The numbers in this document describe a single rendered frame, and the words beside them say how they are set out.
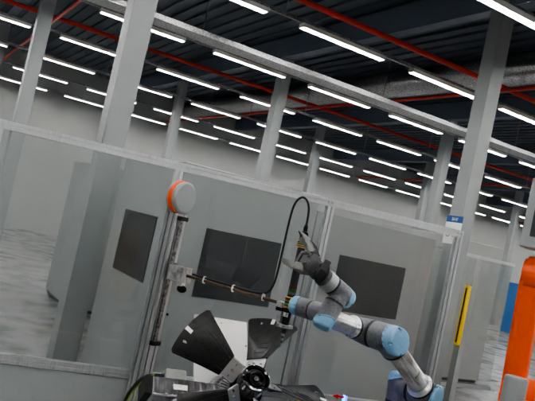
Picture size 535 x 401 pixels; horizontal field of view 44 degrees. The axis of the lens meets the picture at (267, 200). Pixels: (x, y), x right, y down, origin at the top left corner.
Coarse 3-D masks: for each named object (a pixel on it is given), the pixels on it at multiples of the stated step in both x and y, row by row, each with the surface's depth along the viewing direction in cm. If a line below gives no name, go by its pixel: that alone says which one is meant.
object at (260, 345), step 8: (256, 320) 298; (264, 320) 297; (248, 328) 296; (256, 328) 294; (264, 328) 293; (272, 328) 292; (280, 328) 292; (296, 328) 293; (248, 336) 292; (256, 336) 291; (264, 336) 289; (272, 336) 288; (280, 336) 288; (288, 336) 288; (248, 344) 289; (256, 344) 287; (264, 344) 285; (272, 344) 284; (248, 352) 285; (256, 352) 283; (264, 352) 281; (272, 352) 280
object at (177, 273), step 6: (174, 264) 315; (168, 270) 313; (174, 270) 309; (180, 270) 307; (186, 270) 308; (192, 270) 312; (168, 276) 311; (174, 276) 309; (180, 276) 307; (186, 282) 310
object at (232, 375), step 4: (232, 360) 272; (236, 360) 272; (228, 364) 272; (232, 364) 272; (240, 364) 272; (224, 368) 272; (228, 368) 272; (236, 368) 272; (240, 368) 272; (224, 372) 273; (228, 372) 272; (232, 372) 272; (236, 372) 272; (224, 376) 272; (228, 376) 272; (232, 376) 272; (236, 376) 272; (228, 380) 272; (232, 380) 272
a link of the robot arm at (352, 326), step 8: (296, 296) 258; (288, 304) 256; (296, 304) 253; (304, 304) 251; (296, 312) 253; (304, 312) 250; (344, 320) 266; (352, 320) 271; (360, 320) 274; (368, 320) 276; (336, 328) 266; (344, 328) 267; (352, 328) 270; (360, 328) 272; (352, 336) 273; (360, 336) 273
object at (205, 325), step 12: (204, 312) 277; (192, 324) 275; (204, 324) 275; (216, 324) 275; (180, 336) 273; (192, 336) 273; (204, 336) 274; (216, 336) 274; (180, 348) 272; (192, 348) 273; (204, 348) 273; (216, 348) 272; (228, 348) 273; (192, 360) 273; (204, 360) 273; (216, 360) 272; (228, 360) 272; (216, 372) 273
